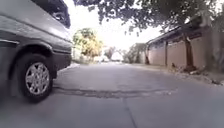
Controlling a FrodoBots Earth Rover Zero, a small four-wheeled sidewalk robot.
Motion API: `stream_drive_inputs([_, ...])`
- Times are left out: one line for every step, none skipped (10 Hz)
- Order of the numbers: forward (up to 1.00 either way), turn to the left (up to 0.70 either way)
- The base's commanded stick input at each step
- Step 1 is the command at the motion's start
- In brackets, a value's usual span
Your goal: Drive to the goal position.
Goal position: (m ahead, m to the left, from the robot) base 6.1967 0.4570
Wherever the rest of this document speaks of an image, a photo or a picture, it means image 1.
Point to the distant bushes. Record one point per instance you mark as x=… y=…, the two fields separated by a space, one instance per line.
x=133 y=53

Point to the yellow-green tree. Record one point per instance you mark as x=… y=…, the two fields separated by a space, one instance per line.
x=87 y=42

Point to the grey asphalt road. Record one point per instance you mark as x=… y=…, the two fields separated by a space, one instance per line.
x=133 y=103

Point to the overhanging tree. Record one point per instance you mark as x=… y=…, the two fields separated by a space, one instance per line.
x=150 y=11

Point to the grey van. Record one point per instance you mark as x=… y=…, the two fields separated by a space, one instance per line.
x=30 y=43

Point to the roadside rubble strip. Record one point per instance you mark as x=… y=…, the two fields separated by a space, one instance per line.
x=200 y=75

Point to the tan boundary wall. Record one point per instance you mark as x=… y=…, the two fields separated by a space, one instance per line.
x=176 y=51

